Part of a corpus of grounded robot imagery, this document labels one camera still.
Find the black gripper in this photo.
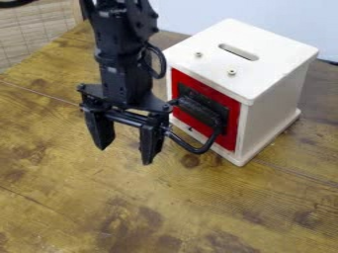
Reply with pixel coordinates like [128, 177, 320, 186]
[76, 84, 171, 165]

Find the black drawer handle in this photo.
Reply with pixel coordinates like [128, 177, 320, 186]
[165, 83, 230, 154]

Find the red drawer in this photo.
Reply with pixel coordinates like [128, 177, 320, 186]
[169, 69, 240, 151]

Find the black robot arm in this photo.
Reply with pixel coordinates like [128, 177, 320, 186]
[77, 0, 171, 165]

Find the white wooden cabinet box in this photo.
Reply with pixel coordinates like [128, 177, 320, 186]
[164, 19, 318, 166]

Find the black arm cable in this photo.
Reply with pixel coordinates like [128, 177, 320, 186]
[139, 42, 169, 80]

